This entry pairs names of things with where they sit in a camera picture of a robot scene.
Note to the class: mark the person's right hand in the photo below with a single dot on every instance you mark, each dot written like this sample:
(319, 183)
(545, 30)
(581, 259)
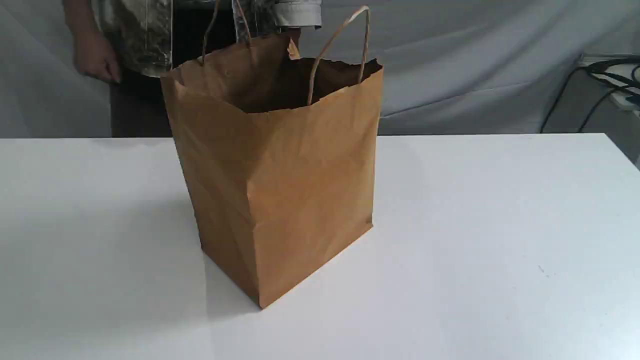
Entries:
(94, 57)

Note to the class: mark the brown paper bag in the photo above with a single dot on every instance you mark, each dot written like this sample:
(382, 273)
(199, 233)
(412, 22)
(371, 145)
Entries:
(278, 152)

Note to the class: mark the person's right forearm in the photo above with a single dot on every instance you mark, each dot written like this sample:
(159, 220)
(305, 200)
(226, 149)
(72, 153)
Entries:
(80, 17)

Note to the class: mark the person's torso in shirt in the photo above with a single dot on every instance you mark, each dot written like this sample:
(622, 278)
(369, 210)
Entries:
(150, 37)

